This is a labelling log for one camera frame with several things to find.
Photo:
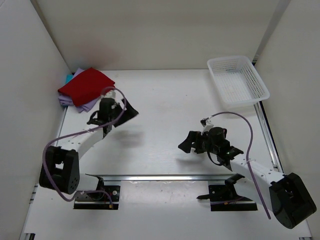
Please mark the red t shirt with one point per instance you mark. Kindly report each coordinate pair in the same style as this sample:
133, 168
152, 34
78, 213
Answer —
86, 86

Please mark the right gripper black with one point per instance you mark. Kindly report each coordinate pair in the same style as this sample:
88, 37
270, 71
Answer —
194, 137

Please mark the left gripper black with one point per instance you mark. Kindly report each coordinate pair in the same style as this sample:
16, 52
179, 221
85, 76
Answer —
129, 113

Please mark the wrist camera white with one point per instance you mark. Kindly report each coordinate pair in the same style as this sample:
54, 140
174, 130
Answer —
111, 94
207, 124

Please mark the lavender t shirt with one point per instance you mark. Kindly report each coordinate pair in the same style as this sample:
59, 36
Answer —
66, 101

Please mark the teal t shirt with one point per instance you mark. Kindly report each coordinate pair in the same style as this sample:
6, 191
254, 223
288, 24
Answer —
69, 77

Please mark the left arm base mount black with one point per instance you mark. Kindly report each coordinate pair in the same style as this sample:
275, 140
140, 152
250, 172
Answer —
105, 196

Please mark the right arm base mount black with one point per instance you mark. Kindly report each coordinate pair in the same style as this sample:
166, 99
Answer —
223, 197

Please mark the white plastic basket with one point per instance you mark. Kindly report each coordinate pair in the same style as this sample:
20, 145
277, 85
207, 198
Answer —
237, 82

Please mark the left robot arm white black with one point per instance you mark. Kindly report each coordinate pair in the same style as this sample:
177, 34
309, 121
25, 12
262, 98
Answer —
62, 169

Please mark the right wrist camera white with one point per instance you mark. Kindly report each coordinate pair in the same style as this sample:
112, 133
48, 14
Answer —
207, 124

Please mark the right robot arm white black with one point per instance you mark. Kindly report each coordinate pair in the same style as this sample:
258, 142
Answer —
285, 195

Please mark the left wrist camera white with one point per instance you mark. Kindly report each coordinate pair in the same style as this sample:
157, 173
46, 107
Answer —
111, 94

